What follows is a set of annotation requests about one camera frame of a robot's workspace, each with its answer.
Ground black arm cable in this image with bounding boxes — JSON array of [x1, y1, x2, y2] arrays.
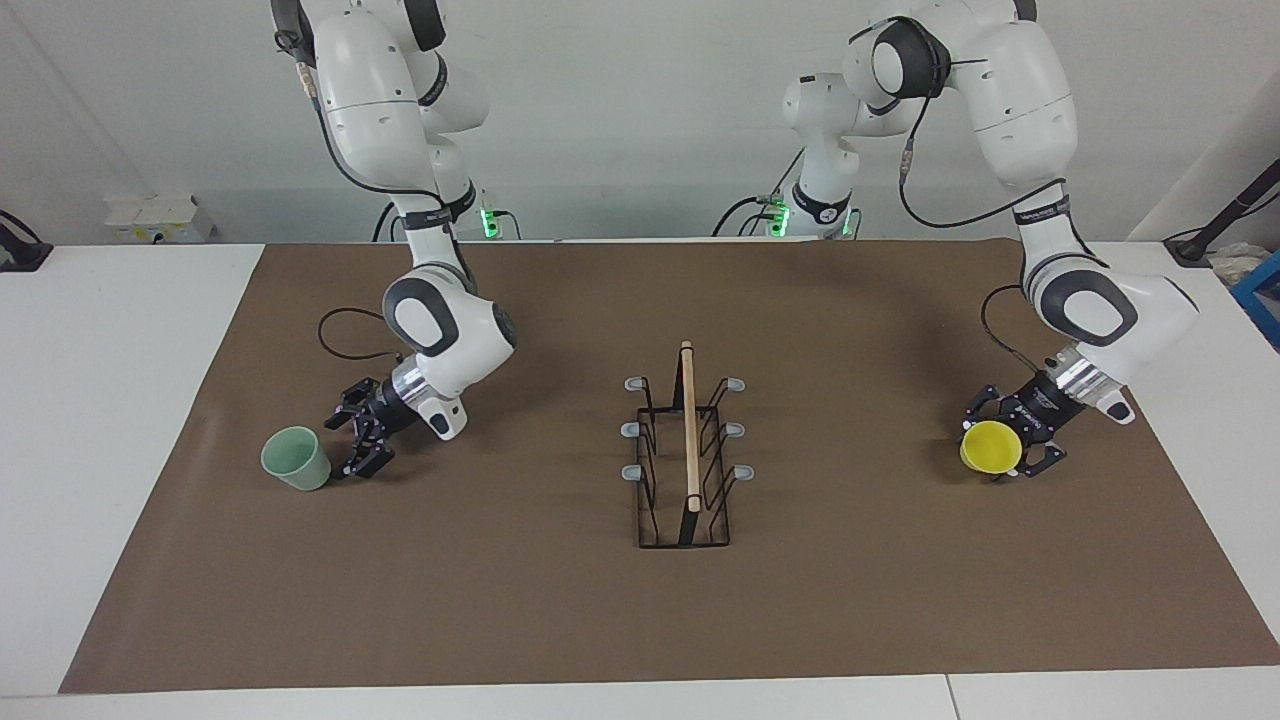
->
[[850, 18, 1071, 373], [272, 0, 446, 364]]

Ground black wire cup rack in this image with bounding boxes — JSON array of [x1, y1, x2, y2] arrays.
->
[[621, 340, 756, 550]]

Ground black clamp mount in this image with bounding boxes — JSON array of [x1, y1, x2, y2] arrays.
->
[[0, 209, 54, 273]]

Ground white power strip box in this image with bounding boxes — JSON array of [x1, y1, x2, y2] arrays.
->
[[104, 194, 217, 245]]

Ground brown table mat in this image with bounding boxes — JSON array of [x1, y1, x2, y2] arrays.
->
[[58, 240, 1280, 694]]

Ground pale green plastic cup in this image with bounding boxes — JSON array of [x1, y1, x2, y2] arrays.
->
[[260, 425, 333, 492]]

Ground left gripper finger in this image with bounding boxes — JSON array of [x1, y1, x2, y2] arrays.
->
[[1009, 439, 1068, 480], [961, 384, 1017, 433]]

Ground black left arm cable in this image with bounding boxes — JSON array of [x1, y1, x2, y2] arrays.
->
[[850, 18, 1071, 373]]

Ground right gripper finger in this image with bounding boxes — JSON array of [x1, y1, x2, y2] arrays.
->
[[338, 418, 397, 480], [323, 377, 380, 432]]

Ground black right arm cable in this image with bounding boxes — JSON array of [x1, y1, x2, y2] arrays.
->
[[272, 0, 446, 364]]

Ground blue box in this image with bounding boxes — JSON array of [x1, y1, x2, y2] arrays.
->
[[1231, 250, 1280, 351]]

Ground crumpled white plastic bag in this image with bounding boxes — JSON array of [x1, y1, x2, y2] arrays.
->
[[1208, 242, 1273, 291]]

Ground black stand with pole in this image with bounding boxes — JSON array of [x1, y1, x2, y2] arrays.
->
[[1164, 158, 1280, 267]]

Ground black base cables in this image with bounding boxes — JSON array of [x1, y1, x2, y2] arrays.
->
[[711, 150, 807, 239]]

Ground yellow plastic cup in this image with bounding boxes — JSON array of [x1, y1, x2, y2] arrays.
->
[[959, 420, 1024, 477]]

